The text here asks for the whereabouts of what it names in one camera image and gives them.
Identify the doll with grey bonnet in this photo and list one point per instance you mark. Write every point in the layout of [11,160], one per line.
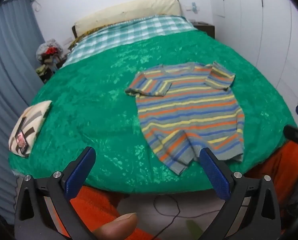
[49,52]

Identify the grey-blue curtain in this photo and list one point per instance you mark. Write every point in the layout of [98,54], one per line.
[9,55]

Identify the striped knitted sweater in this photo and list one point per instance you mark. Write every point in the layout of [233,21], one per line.
[189,110]

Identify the orange blanket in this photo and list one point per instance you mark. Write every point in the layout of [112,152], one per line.
[276,170]

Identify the dark wooden nightstand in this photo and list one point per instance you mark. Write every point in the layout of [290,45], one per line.
[209,30]

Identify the green patterned blanket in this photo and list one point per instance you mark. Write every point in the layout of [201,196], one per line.
[89,120]

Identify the person's left hand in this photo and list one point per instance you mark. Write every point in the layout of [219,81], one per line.
[116,226]

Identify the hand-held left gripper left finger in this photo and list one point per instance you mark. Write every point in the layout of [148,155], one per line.
[80,173]

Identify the folded beige patterned cloth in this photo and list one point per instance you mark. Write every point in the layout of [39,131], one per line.
[26,125]

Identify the white wardrobe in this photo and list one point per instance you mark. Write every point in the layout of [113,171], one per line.
[263,30]

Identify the cream padded headboard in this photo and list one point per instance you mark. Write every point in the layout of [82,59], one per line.
[129,10]

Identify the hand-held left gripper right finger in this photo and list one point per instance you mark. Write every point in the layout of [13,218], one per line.
[215,176]

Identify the green checked bed sheet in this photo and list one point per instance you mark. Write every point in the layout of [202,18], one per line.
[129,31]

